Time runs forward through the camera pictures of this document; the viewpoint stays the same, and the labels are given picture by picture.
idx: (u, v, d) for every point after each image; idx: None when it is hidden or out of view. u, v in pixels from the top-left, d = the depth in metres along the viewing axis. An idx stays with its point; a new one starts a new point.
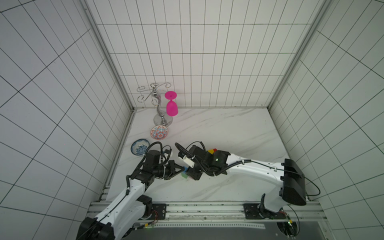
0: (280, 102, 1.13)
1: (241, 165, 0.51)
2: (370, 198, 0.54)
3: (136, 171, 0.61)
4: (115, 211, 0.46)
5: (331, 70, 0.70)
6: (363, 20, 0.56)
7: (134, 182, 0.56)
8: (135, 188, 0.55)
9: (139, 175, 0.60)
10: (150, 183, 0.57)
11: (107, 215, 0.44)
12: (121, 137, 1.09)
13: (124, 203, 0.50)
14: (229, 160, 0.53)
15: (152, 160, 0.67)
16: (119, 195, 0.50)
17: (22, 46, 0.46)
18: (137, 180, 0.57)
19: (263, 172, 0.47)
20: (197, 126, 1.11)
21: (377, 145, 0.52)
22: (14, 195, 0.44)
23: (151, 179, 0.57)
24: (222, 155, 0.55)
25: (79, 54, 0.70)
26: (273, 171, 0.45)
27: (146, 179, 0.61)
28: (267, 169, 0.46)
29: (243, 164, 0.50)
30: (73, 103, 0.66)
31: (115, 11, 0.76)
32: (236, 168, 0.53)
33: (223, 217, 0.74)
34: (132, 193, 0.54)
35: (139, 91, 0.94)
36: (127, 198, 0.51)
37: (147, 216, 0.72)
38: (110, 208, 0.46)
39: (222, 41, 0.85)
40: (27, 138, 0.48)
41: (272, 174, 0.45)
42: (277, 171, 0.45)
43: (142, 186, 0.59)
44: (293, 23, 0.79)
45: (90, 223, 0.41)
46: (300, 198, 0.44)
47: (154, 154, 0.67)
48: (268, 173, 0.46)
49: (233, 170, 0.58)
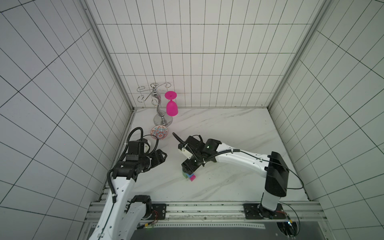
0: (280, 102, 1.13)
1: (230, 154, 0.53)
2: (370, 198, 0.54)
3: (117, 166, 0.51)
4: (108, 227, 0.40)
5: (331, 71, 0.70)
6: (363, 20, 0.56)
7: (117, 183, 0.47)
8: (123, 189, 0.47)
9: (121, 168, 0.50)
10: (137, 174, 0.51)
11: (100, 236, 0.39)
12: (121, 137, 1.09)
13: (116, 213, 0.44)
14: (220, 148, 0.55)
15: (136, 148, 0.59)
16: (105, 206, 0.43)
17: (22, 45, 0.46)
18: (120, 179, 0.48)
19: (249, 162, 0.50)
20: (197, 126, 1.11)
21: (377, 145, 0.52)
22: (14, 195, 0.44)
23: (137, 168, 0.55)
24: (213, 143, 0.58)
25: (79, 54, 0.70)
26: (259, 161, 0.48)
27: (131, 170, 0.52)
28: (254, 159, 0.49)
29: (232, 153, 0.53)
30: (73, 103, 0.66)
31: (115, 11, 0.76)
32: (225, 155, 0.56)
33: (223, 217, 0.74)
34: (121, 196, 0.47)
35: (139, 91, 0.94)
36: (116, 205, 0.44)
37: (147, 216, 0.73)
38: (101, 225, 0.40)
39: (222, 41, 0.85)
40: (27, 138, 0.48)
41: (258, 164, 0.47)
42: (263, 162, 0.47)
43: (129, 184, 0.51)
44: (293, 22, 0.79)
45: None
46: (280, 189, 0.46)
47: (137, 142, 0.60)
48: (254, 163, 0.48)
49: (222, 158, 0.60)
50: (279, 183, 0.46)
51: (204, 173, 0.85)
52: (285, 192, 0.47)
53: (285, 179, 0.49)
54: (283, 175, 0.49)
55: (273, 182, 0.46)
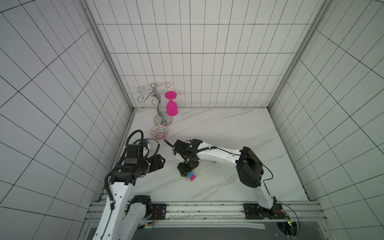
0: (280, 102, 1.13)
1: (208, 151, 0.61)
2: (370, 198, 0.54)
3: (115, 169, 0.50)
4: (106, 235, 0.40)
5: (331, 71, 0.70)
6: (363, 20, 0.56)
7: (115, 189, 0.46)
8: (121, 195, 0.46)
9: (119, 173, 0.49)
10: (136, 179, 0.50)
11: None
12: (121, 137, 1.09)
13: (114, 220, 0.43)
14: (201, 145, 0.62)
15: (136, 151, 0.59)
16: (103, 213, 0.42)
17: (22, 46, 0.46)
18: (118, 184, 0.47)
19: (223, 157, 0.57)
20: (197, 126, 1.11)
21: (377, 145, 0.52)
22: (14, 195, 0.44)
23: (136, 172, 0.54)
24: (195, 142, 0.65)
25: (79, 54, 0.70)
26: (231, 155, 0.54)
27: (130, 175, 0.50)
28: (227, 154, 0.55)
29: (210, 150, 0.60)
30: (73, 103, 0.66)
31: (115, 12, 0.76)
32: (204, 152, 0.64)
33: (223, 217, 0.74)
34: (119, 203, 0.45)
35: (139, 91, 0.94)
36: (114, 213, 0.43)
37: (147, 216, 0.72)
38: (100, 233, 0.40)
39: (222, 41, 0.85)
40: (26, 138, 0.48)
41: (230, 158, 0.55)
42: (235, 156, 0.53)
43: (127, 189, 0.50)
44: (293, 22, 0.79)
45: None
46: (252, 180, 0.53)
47: (137, 145, 0.59)
48: (227, 157, 0.56)
49: (203, 154, 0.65)
50: (248, 174, 0.51)
51: (204, 173, 0.85)
52: (256, 182, 0.54)
53: (256, 170, 0.54)
54: (255, 167, 0.54)
55: (244, 173, 0.52)
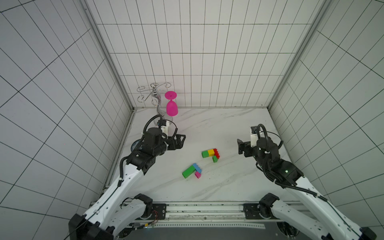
0: (280, 102, 1.13)
1: (311, 197, 0.45)
2: (370, 198, 0.54)
3: (132, 153, 0.54)
4: (105, 207, 0.41)
5: (331, 71, 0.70)
6: (363, 20, 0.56)
7: (127, 169, 0.49)
8: (130, 177, 0.48)
9: (135, 157, 0.52)
10: (148, 167, 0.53)
11: (95, 213, 0.40)
12: (121, 137, 1.09)
13: (116, 196, 0.45)
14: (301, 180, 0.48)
15: (152, 140, 0.58)
16: (110, 186, 0.45)
17: (22, 46, 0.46)
18: (131, 166, 0.50)
19: (333, 221, 0.41)
20: (197, 126, 1.11)
21: (377, 145, 0.52)
22: (13, 195, 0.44)
23: (150, 162, 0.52)
24: (293, 170, 0.50)
25: (79, 54, 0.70)
26: (347, 228, 0.40)
27: (143, 163, 0.53)
28: (340, 221, 0.41)
29: (314, 196, 0.45)
30: (73, 103, 0.66)
31: (115, 11, 0.76)
32: (304, 194, 0.46)
33: (223, 217, 0.74)
34: (126, 183, 0.48)
35: (139, 91, 0.94)
36: (119, 190, 0.45)
37: (147, 216, 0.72)
38: (100, 203, 0.42)
39: (222, 41, 0.85)
40: (27, 137, 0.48)
41: (343, 230, 0.40)
42: (351, 231, 0.40)
43: (137, 174, 0.52)
44: (293, 23, 0.79)
45: (79, 221, 0.42)
46: None
47: (153, 134, 0.57)
48: (339, 226, 0.41)
49: (298, 195, 0.47)
50: None
51: (204, 173, 0.85)
52: None
53: None
54: None
55: None
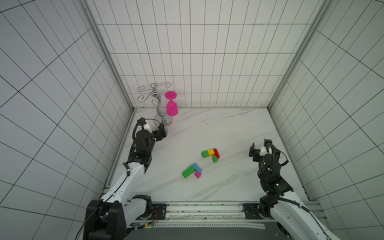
0: (280, 102, 1.13)
1: (295, 206, 0.52)
2: (370, 198, 0.54)
3: (131, 157, 0.60)
4: (120, 190, 0.46)
5: (331, 71, 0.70)
6: (363, 20, 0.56)
7: (132, 165, 0.56)
8: (135, 169, 0.55)
9: (135, 159, 0.59)
10: (148, 164, 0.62)
11: (112, 195, 0.44)
12: (121, 137, 1.09)
13: (128, 182, 0.50)
14: (287, 193, 0.56)
15: (143, 143, 0.63)
16: (119, 178, 0.50)
17: (22, 46, 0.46)
18: (134, 163, 0.57)
19: (312, 228, 0.46)
20: (197, 126, 1.11)
21: (377, 145, 0.52)
22: (13, 195, 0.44)
23: (148, 160, 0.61)
24: (284, 185, 0.59)
25: (79, 54, 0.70)
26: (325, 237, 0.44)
27: (144, 163, 0.61)
28: (320, 230, 0.46)
29: (298, 206, 0.52)
30: (73, 104, 0.66)
31: (115, 11, 0.76)
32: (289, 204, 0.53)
33: (223, 217, 0.74)
34: (133, 173, 0.54)
35: (139, 91, 0.94)
36: (129, 178, 0.51)
37: (147, 216, 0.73)
38: (114, 189, 0.46)
39: (222, 41, 0.85)
40: (27, 137, 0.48)
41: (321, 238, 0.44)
42: None
43: (140, 168, 0.58)
44: (293, 23, 0.79)
45: (96, 205, 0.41)
46: None
47: (143, 138, 0.62)
48: (317, 233, 0.45)
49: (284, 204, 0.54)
50: None
51: (204, 173, 0.85)
52: None
53: None
54: None
55: None
